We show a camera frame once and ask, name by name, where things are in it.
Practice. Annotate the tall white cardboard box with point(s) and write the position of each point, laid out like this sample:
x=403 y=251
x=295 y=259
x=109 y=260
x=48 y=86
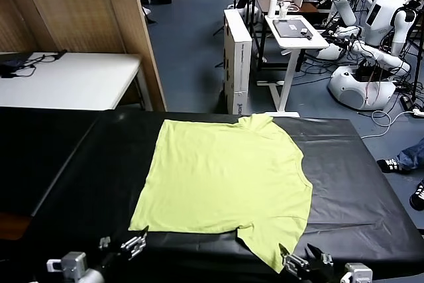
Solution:
x=236 y=51

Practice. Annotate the small black device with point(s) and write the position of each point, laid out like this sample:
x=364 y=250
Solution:
x=306 y=33

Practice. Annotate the yellow-green t-shirt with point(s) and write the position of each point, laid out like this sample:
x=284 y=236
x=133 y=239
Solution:
x=218 y=177

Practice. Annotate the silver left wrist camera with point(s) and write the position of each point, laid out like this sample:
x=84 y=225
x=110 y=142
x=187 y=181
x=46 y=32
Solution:
x=71 y=261

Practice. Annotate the white cup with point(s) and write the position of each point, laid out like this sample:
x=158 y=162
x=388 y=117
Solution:
x=282 y=11

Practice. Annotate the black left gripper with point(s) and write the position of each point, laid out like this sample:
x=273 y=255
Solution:
x=111 y=260

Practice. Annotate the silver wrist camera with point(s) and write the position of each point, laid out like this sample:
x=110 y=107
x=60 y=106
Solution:
x=71 y=261
x=359 y=273

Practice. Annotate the wooden folding screen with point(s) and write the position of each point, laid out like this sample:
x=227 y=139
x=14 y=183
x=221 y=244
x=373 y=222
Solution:
x=83 y=8

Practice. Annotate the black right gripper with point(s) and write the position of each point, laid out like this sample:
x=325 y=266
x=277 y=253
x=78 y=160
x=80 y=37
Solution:
x=321 y=274

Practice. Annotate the white table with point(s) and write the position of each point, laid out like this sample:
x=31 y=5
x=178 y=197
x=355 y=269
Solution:
x=73 y=81

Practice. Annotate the grey laptop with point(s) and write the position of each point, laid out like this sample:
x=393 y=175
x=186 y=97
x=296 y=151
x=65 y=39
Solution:
x=289 y=27

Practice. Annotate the black power strip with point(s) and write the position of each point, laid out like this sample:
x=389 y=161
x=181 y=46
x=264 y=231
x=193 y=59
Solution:
x=408 y=101

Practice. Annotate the small black table cover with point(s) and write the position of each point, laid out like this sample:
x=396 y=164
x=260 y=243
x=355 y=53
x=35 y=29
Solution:
x=33 y=150

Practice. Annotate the black pouch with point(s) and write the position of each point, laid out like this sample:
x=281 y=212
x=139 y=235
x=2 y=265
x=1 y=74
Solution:
x=8 y=66

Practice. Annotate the blue jeans leg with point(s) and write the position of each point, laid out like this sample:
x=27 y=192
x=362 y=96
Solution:
x=410 y=158

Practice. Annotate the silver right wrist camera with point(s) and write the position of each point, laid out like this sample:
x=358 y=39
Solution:
x=359 y=273

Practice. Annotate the black white sneaker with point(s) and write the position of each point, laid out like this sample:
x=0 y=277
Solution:
x=389 y=165
x=418 y=197

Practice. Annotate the white bottle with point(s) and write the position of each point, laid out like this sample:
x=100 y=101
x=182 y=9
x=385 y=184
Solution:
x=272 y=4

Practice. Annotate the large black table cover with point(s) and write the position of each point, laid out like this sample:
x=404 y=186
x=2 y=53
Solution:
x=348 y=180

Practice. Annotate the white standing desk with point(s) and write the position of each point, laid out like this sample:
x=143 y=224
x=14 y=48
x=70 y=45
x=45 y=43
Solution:
x=288 y=41

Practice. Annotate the black tripod stand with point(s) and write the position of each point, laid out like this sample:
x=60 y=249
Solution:
x=416 y=74

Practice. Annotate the large white humanoid robot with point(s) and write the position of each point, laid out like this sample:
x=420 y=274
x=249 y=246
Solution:
x=381 y=21

